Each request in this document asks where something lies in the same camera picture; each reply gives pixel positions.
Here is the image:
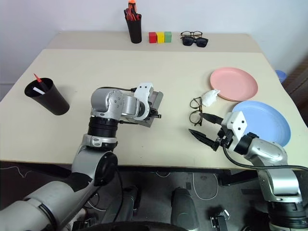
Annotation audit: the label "white crumpled tissue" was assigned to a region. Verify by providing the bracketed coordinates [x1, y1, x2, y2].
[201, 89, 221, 107]

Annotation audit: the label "dark rounded shape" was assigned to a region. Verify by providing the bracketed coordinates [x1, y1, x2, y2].
[170, 187, 200, 231]
[101, 185, 141, 227]

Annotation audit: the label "black sunglasses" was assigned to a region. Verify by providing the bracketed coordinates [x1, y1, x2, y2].
[181, 36, 209, 48]

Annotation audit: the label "brown wooden furniture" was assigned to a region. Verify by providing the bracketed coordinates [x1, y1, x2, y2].
[281, 61, 308, 109]

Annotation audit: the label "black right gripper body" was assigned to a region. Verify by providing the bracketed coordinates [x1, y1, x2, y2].
[216, 127, 235, 151]

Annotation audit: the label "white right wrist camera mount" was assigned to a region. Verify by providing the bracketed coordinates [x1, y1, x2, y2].
[220, 110, 248, 151]

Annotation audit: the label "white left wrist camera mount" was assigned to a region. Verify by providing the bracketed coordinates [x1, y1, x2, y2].
[134, 82, 154, 120]

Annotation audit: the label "black metal clamp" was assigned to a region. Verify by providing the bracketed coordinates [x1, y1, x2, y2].
[210, 209, 231, 231]

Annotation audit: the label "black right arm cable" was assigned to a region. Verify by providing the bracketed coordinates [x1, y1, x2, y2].
[221, 143, 308, 172]

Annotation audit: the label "grey glasses case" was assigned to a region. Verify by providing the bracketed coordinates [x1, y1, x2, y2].
[143, 90, 165, 128]

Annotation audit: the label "tall black cup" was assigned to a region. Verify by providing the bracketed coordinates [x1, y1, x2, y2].
[125, 13, 142, 44]

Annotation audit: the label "short black cup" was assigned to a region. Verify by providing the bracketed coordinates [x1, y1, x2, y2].
[24, 77, 70, 116]

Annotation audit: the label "white floor cable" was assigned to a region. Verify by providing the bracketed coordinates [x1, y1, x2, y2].
[192, 172, 219, 200]

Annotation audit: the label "pink plate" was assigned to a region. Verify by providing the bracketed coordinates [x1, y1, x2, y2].
[209, 67, 258, 102]

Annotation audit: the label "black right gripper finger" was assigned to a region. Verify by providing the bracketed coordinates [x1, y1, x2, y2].
[199, 112, 225, 126]
[188, 128, 221, 152]

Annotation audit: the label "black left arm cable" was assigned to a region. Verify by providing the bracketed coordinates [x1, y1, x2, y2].
[98, 86, 137, 92]

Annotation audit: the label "black frame glasses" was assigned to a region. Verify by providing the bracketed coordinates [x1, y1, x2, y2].
[189, 96, 204, 128]

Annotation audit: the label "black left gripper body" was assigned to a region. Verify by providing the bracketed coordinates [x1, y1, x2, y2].
[148, 91, 162, 121]

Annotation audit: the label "blue plate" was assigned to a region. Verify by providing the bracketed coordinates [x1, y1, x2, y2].
[231, 100, 292, 148]

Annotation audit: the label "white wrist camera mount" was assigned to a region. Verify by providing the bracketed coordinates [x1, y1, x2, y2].
[220, 110, 248, 151]
[134, 82, 154, 120]

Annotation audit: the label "black table frame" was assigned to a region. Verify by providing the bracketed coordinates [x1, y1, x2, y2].
[0, 161, 260, 186]

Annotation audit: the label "blue round container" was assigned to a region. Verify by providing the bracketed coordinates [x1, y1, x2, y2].
[275, 69, 287, 84]

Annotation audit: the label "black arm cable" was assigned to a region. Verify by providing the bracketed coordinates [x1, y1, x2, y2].
[221, 143, 308, 172]
[98, 86, 137, 92]

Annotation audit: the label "brown frame glasses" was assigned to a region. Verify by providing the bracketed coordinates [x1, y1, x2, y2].
[180, 30, 203, 39]

